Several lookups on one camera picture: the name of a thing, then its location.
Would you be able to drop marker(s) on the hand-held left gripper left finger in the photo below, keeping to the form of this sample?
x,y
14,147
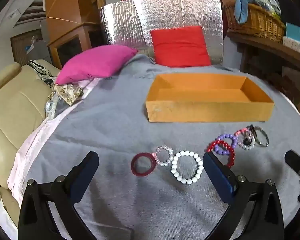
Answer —
x,y
87,175

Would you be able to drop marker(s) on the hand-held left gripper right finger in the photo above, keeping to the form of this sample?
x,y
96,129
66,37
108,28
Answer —
x,y
216,175

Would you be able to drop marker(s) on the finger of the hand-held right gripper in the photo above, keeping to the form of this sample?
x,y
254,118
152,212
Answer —
x,y
295,161

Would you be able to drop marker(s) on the thin metal bangle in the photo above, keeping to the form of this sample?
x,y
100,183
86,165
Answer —
x,y
266,141

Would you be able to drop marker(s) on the orange cardboard box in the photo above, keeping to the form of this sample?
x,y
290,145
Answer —
x,y
202,110

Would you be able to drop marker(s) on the dark red bangle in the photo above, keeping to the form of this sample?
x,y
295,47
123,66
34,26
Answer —
x,y
133,166

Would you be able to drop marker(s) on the pale pink sheet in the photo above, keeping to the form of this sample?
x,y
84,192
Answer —
x,y
27,155

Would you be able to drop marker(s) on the clear plastic wrap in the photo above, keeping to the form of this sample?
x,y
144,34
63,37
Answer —
x,y
52,107

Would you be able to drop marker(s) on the black and gold patterned cloth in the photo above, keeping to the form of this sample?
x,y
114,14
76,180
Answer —
x,y
67,92

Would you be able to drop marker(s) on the beige sofa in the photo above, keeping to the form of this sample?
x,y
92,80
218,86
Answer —
x,y
15,110

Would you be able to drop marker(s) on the magenta pillow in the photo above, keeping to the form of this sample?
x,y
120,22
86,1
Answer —
x,y
95,62

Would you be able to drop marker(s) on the dark wooden shelf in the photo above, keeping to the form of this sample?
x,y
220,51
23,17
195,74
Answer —
x,y
265,45

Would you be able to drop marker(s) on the light blue box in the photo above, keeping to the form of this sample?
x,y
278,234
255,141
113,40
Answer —
x,y
296,35

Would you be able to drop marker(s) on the red pillow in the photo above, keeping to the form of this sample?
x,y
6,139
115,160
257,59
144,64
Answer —
x,y
180,47

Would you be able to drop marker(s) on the wicker basket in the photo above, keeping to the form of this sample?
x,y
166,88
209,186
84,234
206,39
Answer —
x,y
260,25

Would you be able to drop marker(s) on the brown woven door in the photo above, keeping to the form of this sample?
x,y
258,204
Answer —
x,y
22,47

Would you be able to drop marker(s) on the silver foil insulation sheet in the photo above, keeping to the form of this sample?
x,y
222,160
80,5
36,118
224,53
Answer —
x,y
125,22

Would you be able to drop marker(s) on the blue cloth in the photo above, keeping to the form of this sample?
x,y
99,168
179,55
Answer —
x,y
241,5

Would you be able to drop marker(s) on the orange wooden cabinet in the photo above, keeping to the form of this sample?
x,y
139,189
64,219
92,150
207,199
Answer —
x,y
62,0

